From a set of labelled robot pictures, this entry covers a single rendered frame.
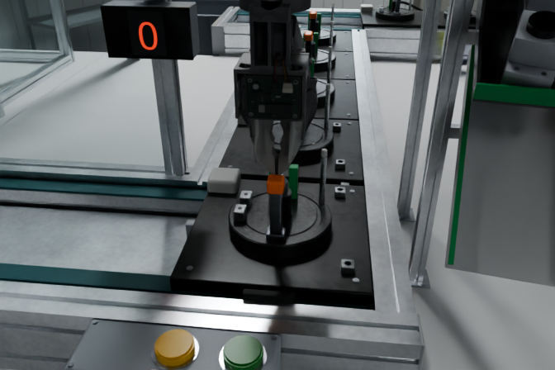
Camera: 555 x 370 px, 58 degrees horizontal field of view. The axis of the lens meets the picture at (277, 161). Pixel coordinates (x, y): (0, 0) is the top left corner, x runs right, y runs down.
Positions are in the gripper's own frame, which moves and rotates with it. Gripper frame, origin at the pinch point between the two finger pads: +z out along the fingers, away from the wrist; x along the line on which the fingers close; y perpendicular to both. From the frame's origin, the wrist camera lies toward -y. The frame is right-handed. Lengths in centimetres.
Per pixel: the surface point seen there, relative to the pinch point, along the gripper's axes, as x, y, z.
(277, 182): 0.4, 3.2, 1.0
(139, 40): -20.0, -12.1, -11.1
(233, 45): -29, -120, 19
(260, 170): -4.7, -17.9, 11.5
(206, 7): -64, -228, 28
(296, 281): 3.1, 7.9, 11.5
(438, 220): 26.3, -22.6, 22.5
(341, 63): 9, -78, 12
